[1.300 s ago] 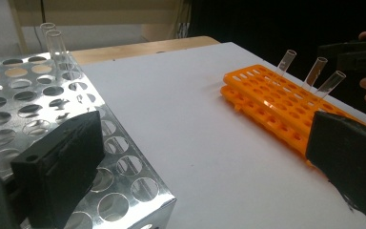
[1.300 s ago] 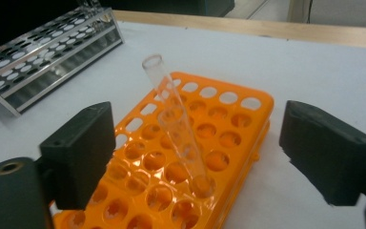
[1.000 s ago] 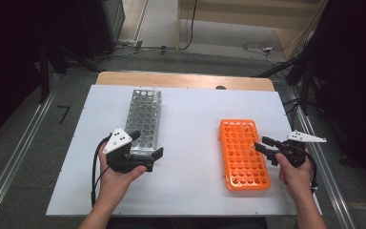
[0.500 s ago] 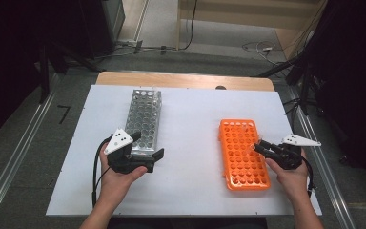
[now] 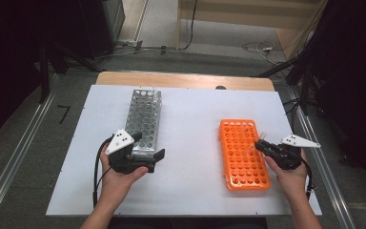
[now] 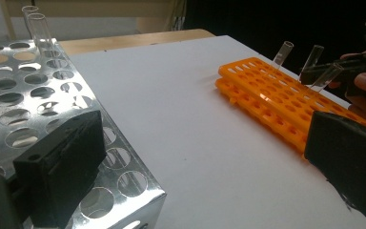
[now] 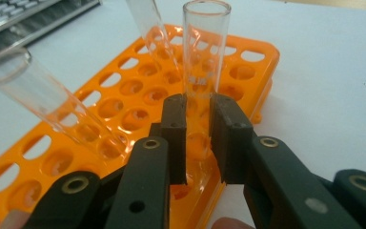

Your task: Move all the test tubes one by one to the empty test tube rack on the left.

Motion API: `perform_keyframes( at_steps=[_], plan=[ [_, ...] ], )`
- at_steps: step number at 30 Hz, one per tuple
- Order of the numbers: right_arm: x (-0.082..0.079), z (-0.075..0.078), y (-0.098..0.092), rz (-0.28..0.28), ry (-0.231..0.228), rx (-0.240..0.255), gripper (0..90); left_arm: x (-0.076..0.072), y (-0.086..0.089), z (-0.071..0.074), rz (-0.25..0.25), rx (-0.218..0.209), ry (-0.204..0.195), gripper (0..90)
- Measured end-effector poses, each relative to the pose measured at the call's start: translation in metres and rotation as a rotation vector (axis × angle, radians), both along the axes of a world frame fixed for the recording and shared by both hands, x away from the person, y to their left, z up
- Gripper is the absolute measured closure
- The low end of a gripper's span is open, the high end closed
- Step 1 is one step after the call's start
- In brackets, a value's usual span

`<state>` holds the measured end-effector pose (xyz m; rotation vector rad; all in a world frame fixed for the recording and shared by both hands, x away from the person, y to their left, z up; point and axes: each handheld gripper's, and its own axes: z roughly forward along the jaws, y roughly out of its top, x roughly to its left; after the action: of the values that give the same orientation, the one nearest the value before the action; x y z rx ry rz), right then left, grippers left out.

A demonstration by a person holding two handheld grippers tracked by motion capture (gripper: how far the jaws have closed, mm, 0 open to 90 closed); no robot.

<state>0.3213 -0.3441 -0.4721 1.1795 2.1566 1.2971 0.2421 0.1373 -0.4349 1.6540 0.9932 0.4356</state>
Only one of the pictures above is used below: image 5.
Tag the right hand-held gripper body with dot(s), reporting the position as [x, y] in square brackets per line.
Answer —
[290, 152]

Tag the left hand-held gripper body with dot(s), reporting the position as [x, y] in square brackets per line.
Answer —
[119, 142]

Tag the clear test tube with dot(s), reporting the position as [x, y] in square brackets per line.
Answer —
[244, 127]
[251, 148]
[262, 136]
[154, 88]

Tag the silver metal test tube rack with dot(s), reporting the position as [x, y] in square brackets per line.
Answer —
[143, 122]

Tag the orange plastic test tube rack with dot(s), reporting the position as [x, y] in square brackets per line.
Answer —
[243, 159]

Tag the person's right hand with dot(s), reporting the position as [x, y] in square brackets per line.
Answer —
[290, 181]

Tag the person's left hand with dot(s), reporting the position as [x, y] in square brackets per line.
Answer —
[119, 184]

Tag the white board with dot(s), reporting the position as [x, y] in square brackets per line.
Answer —
[190, 181]

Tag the black metal stand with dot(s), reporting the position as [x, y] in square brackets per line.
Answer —
[44, 73]
[305, 86]

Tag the wooden table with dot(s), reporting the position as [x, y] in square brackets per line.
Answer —
[178, 79]

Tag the black curtain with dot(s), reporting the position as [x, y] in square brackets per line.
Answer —
[9, 63]
[355, 79]

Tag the dark cabinet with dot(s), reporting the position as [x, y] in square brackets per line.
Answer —
[101, 25]

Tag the light wooden furniture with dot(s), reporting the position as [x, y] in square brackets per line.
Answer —
[251, 17]

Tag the metal floor rail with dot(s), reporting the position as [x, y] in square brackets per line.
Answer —
[16, 156]
[330, 184]

